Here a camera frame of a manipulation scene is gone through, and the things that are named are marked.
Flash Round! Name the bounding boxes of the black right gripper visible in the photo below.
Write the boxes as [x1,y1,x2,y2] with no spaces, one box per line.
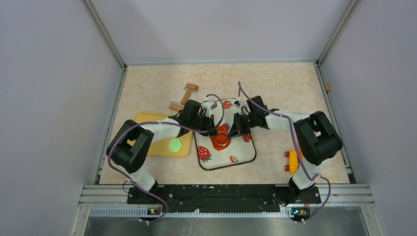
[228,113,257,139]

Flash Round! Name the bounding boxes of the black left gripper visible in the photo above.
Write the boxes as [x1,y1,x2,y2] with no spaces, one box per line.
[190,113,218,137]

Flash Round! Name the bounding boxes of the wooden pastry roller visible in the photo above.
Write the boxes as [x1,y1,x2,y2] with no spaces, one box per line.
[169,83,199,112]

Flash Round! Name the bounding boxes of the orange dough disc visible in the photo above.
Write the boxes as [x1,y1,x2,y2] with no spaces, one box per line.
[209,131,231,151]

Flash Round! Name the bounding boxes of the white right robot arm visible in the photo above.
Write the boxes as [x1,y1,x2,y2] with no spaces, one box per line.
[228,96,343,203]

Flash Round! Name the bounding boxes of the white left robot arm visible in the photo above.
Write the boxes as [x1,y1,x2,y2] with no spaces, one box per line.
[106,100,217,203]

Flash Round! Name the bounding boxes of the green dough disc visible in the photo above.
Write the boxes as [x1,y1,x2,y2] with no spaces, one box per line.
[169,138,182,152]

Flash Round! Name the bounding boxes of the yellow plastic tray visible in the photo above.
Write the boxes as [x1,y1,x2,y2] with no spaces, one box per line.
[134,112,193,158]

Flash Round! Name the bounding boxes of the yellow red toy block car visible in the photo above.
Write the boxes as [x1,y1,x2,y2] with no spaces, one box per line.
[284,149,299,175]

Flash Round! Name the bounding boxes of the small wooden corner stopper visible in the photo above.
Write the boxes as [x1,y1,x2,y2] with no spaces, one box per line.
[324,83,331,92]

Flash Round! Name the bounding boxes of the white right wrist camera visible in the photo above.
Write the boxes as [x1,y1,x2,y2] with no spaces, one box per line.
[233,100,250,115]

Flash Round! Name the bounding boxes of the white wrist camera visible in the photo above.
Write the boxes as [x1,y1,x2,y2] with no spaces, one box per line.
[201,100,217,113]
[233,100,250,115]

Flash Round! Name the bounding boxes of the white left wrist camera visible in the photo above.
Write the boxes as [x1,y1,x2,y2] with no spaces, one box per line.
[201,100,217,113]

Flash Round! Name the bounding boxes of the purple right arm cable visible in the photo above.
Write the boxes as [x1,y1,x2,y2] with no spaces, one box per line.
[237,81,331,224]

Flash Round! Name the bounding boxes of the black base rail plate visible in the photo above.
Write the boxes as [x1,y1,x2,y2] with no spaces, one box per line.
[127,184,322,213]

